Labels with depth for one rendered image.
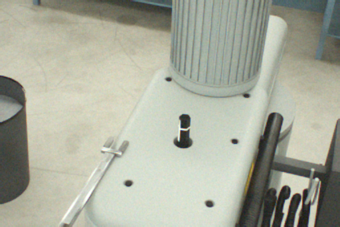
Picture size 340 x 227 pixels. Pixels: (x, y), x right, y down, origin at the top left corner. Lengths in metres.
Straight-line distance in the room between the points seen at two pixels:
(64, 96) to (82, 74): 0.30
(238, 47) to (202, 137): 0.19
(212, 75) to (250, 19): 0.14
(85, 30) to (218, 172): 4.11
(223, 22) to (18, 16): 4.31
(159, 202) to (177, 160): 0.11
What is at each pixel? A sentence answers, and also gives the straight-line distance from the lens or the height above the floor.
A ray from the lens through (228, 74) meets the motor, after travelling 1.21.
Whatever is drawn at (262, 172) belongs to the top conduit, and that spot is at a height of 1.81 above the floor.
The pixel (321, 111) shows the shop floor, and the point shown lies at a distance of 4.42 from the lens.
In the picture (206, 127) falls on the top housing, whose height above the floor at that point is 1.89.
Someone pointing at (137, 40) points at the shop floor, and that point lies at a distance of 4.98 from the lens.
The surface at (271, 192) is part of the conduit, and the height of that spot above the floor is 1.53.
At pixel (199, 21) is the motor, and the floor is 2.06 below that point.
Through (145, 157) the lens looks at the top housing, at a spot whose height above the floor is 1.89.
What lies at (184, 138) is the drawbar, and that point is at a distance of 1.11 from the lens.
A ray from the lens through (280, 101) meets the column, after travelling 1.81.
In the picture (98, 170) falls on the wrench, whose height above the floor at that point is 1.90.
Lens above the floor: 2.64
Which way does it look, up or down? 38 degrees down
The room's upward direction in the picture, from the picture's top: 3 degrees clockwise
